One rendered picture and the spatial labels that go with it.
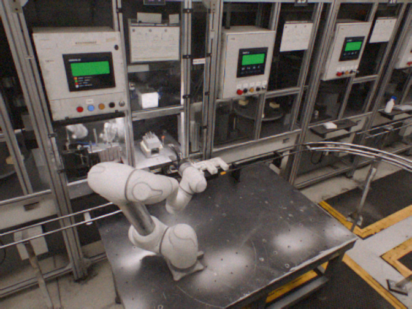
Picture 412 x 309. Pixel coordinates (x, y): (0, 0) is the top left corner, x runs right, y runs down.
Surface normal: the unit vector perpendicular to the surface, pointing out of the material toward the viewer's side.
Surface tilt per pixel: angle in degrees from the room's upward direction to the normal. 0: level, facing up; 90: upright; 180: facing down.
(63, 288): 0
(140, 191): 61
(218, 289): 0
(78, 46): 90
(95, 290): 0
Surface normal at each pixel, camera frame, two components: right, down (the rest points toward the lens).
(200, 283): 0.06, -0.85
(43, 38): 0.50, 0.48
